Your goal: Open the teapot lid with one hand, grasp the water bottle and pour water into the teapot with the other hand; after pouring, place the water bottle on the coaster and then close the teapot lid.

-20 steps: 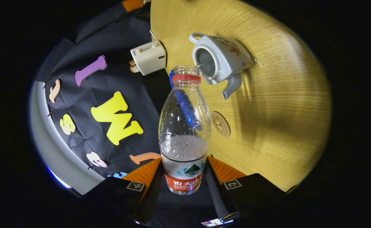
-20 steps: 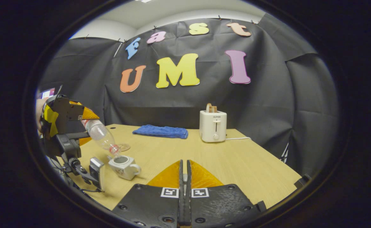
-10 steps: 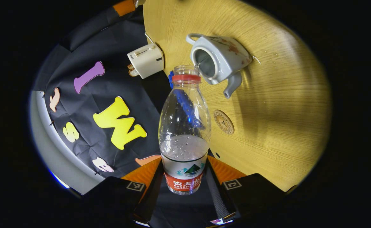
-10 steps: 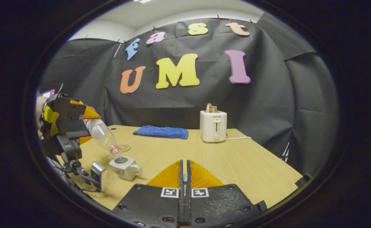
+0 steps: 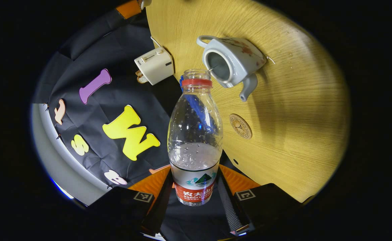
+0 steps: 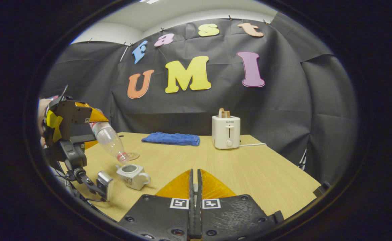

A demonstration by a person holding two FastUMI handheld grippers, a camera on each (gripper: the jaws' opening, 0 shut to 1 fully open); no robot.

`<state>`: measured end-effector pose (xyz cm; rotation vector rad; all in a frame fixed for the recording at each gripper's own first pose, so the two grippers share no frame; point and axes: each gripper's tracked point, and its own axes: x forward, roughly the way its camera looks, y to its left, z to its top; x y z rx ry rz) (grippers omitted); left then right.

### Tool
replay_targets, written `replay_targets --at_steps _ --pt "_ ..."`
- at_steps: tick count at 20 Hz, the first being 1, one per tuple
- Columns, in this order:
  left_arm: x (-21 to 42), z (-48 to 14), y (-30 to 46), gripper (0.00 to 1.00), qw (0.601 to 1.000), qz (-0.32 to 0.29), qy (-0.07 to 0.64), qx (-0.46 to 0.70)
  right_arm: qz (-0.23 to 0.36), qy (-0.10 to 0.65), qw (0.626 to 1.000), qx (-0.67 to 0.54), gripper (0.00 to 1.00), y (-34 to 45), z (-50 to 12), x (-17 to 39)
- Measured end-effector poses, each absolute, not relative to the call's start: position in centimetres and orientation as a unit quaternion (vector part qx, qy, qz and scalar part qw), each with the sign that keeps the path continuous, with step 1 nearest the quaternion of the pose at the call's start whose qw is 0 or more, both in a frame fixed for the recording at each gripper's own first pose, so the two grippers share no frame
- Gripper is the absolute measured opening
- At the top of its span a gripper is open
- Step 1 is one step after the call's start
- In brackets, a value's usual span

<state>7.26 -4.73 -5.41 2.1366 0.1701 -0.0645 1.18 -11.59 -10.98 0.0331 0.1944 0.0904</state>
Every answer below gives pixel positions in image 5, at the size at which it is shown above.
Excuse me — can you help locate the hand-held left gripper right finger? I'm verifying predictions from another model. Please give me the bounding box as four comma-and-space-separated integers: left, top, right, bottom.
216, 164, 314, 236

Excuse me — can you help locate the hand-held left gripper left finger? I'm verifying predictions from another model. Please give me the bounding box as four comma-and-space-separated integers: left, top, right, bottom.
85, 166, 175, 236

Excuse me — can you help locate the clear plastic water bottle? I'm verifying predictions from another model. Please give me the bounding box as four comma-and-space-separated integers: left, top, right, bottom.
168, 69, 223, 207

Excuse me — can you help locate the round wooden coaster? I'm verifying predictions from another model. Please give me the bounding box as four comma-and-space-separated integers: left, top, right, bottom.
230, 113, 253, 140

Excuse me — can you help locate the pale grey ceramic teacup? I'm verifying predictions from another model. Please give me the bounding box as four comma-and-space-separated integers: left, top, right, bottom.
196, 35, 267, 102

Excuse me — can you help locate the white toaster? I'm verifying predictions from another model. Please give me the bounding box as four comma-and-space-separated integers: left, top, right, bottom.
134, 47, 175, 85

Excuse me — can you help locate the black backdrop cloth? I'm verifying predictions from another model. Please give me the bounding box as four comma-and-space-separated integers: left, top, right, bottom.
32, 7, 237, 240

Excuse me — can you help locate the blue towel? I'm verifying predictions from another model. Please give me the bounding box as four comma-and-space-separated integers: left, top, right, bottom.
179, 75, 215, 134

